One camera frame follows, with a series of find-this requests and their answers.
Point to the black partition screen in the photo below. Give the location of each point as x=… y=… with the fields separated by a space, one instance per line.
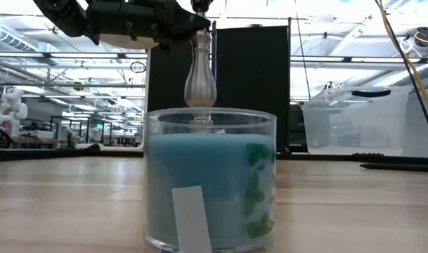
x=256 y=88

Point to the black round ceiling device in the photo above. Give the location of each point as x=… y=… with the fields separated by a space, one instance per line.
x=425 y=37

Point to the clear plastic bin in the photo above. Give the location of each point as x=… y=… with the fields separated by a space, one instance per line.
x=357 y=123

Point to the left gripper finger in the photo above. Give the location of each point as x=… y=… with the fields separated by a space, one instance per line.
x=192 y=21

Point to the silver lamp stand black socket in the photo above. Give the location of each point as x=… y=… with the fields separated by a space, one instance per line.
x=199 y=84

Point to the black aluminium frame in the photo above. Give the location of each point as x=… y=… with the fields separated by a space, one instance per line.
x=24 y=154

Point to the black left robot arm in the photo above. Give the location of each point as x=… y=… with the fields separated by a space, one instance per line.
x=59 y=14

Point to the black thin stick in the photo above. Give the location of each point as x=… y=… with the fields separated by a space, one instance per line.
x=403 y=167

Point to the blue candle glass jar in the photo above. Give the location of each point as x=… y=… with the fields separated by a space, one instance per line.
x=210 y=182

